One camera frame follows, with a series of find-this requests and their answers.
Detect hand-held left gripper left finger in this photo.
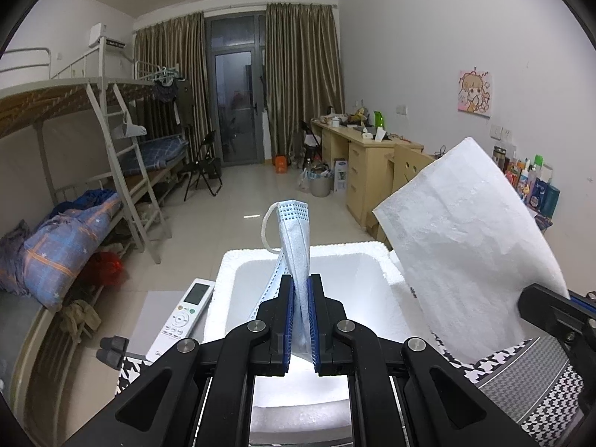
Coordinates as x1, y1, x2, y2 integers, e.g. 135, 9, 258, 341
60, 276, 295, 447

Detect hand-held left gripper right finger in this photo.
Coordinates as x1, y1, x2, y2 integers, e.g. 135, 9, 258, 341
306, 274, 555, 447

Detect white foam box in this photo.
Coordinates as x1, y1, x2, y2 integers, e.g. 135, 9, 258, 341
203, 241, 431, 445

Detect blue face mask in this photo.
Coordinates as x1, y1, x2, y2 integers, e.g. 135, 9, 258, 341
250, 199, 313, 364

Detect white foam sheet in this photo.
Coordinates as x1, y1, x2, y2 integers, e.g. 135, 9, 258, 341
372, 136, 570, 365

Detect black white houndstooth table mat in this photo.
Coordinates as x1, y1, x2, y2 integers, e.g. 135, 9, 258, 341
114, 333, 585, 436

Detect white remote control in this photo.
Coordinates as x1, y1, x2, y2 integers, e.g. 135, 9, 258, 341
146, 278, 216, 363

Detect group of toiletry bottles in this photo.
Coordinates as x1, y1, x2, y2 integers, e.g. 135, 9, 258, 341
494, 145, 562, 219

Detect metal bucket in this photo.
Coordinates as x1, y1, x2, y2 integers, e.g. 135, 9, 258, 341
310, 168, 335, 197

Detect white and blue carton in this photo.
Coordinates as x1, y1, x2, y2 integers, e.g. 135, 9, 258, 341
333, 158, 349, 193

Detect wooden desk with drawers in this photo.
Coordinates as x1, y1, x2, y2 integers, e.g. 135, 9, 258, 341
311, 118, 424, 229

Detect black plastic clip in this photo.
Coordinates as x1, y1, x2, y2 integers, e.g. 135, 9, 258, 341
96, 335, 129, 368

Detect wooden smiley chair back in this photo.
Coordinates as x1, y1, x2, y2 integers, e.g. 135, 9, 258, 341
372, 144, 436, 238

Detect red bag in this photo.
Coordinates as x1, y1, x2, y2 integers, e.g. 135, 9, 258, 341
91, 251, 127, 287

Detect olive cloth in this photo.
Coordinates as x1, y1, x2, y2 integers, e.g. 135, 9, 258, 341
60, 300, 101, 340

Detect bunk bed with plaid mattress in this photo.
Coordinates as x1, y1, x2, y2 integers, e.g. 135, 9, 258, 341
112, 58, 194, 206

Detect white metal bed ladder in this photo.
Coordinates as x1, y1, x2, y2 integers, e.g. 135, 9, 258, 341
87, 81, 166, 252

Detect blue quilt with orange stripes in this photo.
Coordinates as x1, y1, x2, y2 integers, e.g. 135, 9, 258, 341
0, 193, 124, 310

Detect glass balcony door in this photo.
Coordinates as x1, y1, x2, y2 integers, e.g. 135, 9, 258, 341
205, 14, 268, 166

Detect brown curtain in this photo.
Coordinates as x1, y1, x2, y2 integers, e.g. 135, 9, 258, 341
265, 2, 345, 156
134, 12, 210, 159

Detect hanging dark clothes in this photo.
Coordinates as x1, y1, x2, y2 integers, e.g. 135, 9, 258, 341
153, 67, 187, 103

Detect white metal bunk bed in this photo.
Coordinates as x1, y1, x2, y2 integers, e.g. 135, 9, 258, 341
0, 47, 166, 310

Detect white air conditioner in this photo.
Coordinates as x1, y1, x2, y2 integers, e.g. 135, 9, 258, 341
88, 23, 127, 48

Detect wall poster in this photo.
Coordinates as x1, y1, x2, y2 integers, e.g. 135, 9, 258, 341
457, 70, 493, 117

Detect white metal bed rail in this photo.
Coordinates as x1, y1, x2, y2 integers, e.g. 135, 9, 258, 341
12, 284, 105, 424

